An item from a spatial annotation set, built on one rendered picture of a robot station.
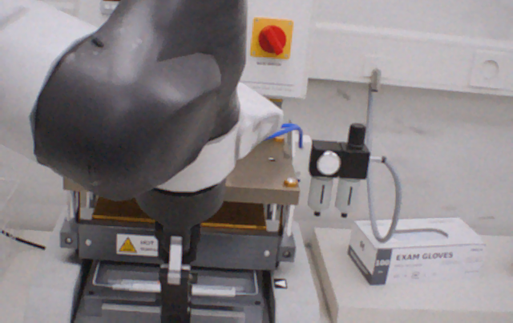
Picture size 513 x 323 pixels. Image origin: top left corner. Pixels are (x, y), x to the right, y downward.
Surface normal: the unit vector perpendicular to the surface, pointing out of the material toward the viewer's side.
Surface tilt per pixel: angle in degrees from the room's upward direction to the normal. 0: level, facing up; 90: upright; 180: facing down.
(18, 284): 0
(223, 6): 96
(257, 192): 90
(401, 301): 0
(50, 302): 40
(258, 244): 90
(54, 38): 31
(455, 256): 87
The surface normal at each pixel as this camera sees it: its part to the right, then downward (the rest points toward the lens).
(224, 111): 0.65, 0.35
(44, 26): -0.03, -0.63
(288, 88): 0.06, 0.36
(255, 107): 0.36, -0.80
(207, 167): 0.50, 0.63
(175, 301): -0.02, 0.82
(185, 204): 0.18, 0.66
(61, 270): 0.10, -0.93
